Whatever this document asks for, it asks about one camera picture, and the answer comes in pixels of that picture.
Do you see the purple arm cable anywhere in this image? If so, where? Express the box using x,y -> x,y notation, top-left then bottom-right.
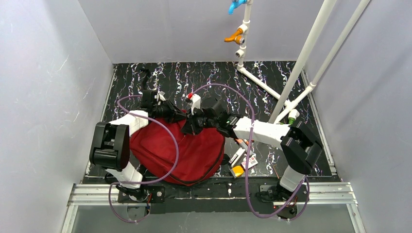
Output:
108,95 -> 180,224
185,83 -> 310,220

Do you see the green pipe valve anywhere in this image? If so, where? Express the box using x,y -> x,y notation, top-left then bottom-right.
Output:
288,117 -> 296,125

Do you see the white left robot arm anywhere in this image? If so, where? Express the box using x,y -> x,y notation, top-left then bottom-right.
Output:
89,90 -> 186,190

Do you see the orange pipe valve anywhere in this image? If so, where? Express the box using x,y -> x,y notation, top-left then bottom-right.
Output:
224,28 -> 245,46

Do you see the white PVC pipe frame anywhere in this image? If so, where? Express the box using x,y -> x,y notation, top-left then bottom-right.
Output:
234,0 -> 372,124

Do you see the blue pipe valve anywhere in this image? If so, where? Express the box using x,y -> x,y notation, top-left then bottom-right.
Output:
228,0 -> 248,15

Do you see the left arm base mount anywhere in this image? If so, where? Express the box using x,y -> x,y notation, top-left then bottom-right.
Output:
115,184 -> 166,220

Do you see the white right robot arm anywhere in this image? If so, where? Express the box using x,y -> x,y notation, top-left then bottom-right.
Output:
181,94 -> 323,192

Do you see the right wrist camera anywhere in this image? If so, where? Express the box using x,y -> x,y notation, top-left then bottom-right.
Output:
186,93 -> 201,115

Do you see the red student backpack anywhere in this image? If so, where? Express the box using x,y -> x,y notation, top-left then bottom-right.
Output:
130,120 -> 225,186

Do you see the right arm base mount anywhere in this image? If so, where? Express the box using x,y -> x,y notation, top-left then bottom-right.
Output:
255,184 -> 310,221

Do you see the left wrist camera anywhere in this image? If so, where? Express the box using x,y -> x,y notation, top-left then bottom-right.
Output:
155,91 -> 166,104

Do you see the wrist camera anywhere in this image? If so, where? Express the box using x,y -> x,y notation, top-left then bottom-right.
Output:
155,91 -> 166,104
186,93 -> 201,115

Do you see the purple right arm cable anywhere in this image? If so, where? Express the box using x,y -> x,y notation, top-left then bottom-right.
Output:
185,83 -> 310,220

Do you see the aluminium front rail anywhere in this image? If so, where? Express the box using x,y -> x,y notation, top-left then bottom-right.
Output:
61,182 -> 366,233

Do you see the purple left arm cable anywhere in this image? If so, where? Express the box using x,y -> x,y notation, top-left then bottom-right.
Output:
108,95 -> 180,224

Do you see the red white eraser box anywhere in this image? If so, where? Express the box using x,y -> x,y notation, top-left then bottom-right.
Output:
241,156 -> 258,170

